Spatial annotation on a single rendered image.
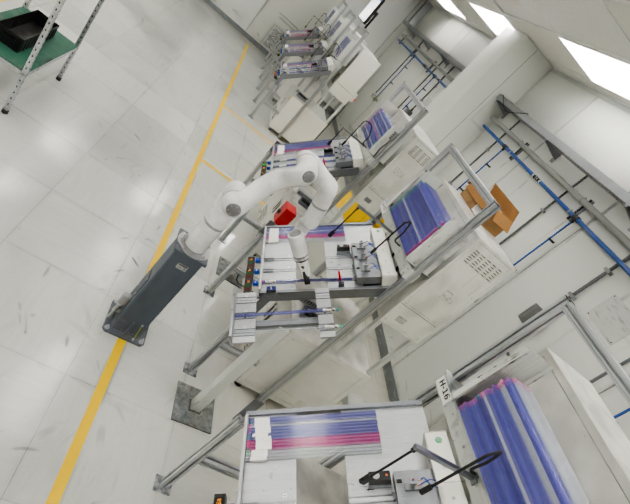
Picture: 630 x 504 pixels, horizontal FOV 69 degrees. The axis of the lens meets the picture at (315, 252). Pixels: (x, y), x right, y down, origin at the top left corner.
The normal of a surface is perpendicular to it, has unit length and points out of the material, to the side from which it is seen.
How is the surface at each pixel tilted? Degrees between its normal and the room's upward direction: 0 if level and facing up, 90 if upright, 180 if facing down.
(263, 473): 45
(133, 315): 90
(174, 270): 90
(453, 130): 90
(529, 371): 90
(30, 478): 0
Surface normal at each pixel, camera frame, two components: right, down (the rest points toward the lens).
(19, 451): 0.66, -0.63
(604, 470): -0.75, -0.53
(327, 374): 0.04, 0.57
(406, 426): -0.06, -0.82
